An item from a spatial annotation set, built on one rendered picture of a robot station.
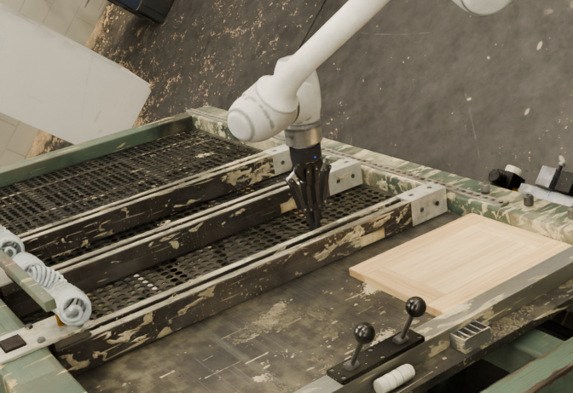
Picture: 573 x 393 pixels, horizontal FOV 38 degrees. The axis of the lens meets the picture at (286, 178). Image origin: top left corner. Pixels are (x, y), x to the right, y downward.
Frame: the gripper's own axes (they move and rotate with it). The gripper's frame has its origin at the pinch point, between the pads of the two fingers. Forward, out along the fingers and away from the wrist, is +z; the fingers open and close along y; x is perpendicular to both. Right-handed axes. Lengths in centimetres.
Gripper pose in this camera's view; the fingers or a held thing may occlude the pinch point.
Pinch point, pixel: (314, 221)
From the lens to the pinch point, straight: 207.2
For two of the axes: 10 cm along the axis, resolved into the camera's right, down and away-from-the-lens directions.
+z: 1.3, 9.3, 3.4
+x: 5.7, 2.1, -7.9
